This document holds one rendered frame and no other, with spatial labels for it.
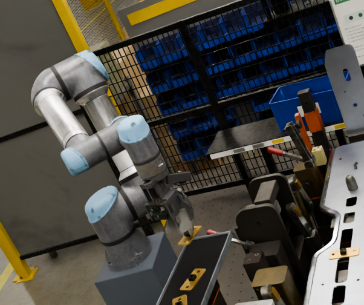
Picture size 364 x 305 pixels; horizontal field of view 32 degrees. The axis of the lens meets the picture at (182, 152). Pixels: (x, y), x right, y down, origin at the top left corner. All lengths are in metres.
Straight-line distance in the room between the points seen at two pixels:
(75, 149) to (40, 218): 3.00
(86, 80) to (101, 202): 0.37
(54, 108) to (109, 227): 0.39
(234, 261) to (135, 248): 0.66
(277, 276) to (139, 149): 0.49
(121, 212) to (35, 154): 2.49
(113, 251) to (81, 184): 2.42
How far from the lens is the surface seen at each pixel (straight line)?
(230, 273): 2.51
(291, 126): 2.17
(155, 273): 1.97
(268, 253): 1.82
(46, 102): 1.91
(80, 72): 1.99
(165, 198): 1.65
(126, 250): 1.99
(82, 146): 1.67
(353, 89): 2.40
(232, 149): 2.66
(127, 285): 2.02
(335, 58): 2.36
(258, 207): 1.82
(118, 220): 1.96
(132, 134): 1.58
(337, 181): 2.20
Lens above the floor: 2.05
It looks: 21 degrees down
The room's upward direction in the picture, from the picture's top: 25 degrees counter-clockwise
